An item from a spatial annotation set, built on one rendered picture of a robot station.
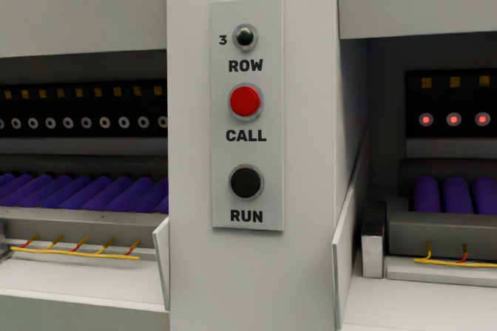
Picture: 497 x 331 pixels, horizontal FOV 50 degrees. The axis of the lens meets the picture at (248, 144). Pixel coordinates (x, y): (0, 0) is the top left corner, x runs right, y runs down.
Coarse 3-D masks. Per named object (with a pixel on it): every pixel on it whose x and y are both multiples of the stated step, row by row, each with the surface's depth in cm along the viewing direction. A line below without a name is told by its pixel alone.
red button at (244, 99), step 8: (240, 88) 28; (248, 88) 28; (232, 96) 28; (240, 96) 28; (248, 96) 28; (256, 96) 28; (232, 104) 28; (240, 104) 28; (248, 104) 28; (256, 104) 28; (240, 112) 28; (248, 112) 28
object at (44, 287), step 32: (160, 224) 30; (32, 256) 38; (64, 256) 38; (160, 256) 29; (0, 288) 34; (32, 288) 34; (64, 288) 34; (96, 288) 33; (128, 288) 33; (160, 288) 33; (0, 320) 35; (32, 320) 34; (64, 320) 33; (96, 320) 32; (128, 320) 31; (160, 320) 31
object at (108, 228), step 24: (0, 216) 39; (24, 216) 39; (48, 216) 39; (72, 216) 38; (96, 216) 38; (120, 216) 37; (144, 216) 37; (48, 240) 39; (72, 240) 38; (96, 240) 37; (120, 240) 37; (144, 240) 36
